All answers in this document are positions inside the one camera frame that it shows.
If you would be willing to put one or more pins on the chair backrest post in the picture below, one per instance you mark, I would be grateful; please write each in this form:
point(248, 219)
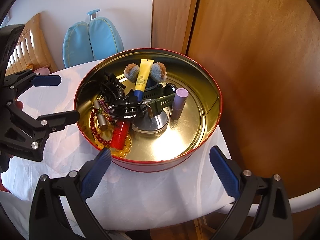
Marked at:
point(93, 13)

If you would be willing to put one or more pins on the red lipstick tube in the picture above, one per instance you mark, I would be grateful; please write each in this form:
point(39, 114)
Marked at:
point(119, 135)

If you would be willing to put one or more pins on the light blue chair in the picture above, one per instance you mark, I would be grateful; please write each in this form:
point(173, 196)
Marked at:
point(100, 40)

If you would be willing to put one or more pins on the wooden wardrobe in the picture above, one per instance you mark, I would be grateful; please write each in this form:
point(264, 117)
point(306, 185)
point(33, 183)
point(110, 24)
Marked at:
point(250, 55)

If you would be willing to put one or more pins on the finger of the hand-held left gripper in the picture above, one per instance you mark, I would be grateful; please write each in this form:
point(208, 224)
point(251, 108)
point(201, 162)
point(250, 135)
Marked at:
point(62, 120)
point(47, 80)

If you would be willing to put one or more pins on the yellow cream tube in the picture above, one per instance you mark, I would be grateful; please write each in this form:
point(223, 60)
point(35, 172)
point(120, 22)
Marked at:
point(143, 77)

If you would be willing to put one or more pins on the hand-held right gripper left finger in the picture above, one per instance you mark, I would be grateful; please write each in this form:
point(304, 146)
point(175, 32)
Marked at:
point(98, 172)

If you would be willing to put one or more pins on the blue plush earmuffs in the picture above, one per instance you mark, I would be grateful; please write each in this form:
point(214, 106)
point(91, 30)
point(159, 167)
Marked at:
point(158, 71)

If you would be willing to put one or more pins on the red round metal tin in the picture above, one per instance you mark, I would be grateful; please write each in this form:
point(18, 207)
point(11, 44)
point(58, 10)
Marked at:
point(187, 130)

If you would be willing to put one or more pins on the slim purple tube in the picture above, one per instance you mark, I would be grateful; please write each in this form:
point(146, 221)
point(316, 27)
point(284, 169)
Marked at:
point(105, 108)

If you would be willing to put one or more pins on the person's left hand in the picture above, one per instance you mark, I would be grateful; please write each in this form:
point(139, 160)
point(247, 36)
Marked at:
point(19, 104)

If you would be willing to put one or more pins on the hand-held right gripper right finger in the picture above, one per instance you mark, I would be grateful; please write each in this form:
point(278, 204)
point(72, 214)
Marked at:
point(223, 172)

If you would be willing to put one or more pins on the lilac lipstick tube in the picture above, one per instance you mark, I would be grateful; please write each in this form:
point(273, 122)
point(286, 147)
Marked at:
point(178, 102)

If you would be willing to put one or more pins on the black hair claw clip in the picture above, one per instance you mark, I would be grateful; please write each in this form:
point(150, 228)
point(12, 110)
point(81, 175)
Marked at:
point(127, 111)

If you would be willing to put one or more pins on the pink cloth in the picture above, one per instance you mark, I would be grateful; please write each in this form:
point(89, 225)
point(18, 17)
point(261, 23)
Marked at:
point(41, 70)

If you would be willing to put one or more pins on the silver lipstick tube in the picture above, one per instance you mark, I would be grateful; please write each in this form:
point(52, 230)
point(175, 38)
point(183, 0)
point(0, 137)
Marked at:
point(101, 117)

